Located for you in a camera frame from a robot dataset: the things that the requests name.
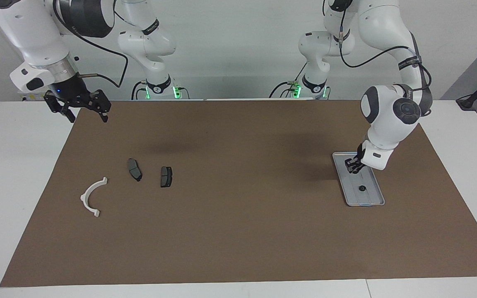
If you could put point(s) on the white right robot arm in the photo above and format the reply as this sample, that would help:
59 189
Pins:
35 37

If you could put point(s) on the curved dark brake pad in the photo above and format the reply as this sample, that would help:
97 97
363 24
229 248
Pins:
134 169

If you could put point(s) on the white curved plastic bracket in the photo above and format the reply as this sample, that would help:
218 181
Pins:
84 198

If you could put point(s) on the white power strip box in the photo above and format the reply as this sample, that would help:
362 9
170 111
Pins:
29 97

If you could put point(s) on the silver metal tray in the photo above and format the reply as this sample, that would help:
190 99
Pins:
367 199

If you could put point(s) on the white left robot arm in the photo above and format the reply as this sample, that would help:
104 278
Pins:
387 120

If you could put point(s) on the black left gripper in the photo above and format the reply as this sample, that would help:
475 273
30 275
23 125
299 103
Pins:
360 156

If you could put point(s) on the brown table mat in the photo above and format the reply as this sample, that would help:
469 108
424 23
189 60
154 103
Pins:
238 231

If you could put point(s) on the rectangular dark brake pad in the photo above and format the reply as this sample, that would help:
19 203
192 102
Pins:
166 177

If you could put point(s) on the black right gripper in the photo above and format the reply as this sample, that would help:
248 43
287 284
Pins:
71 94

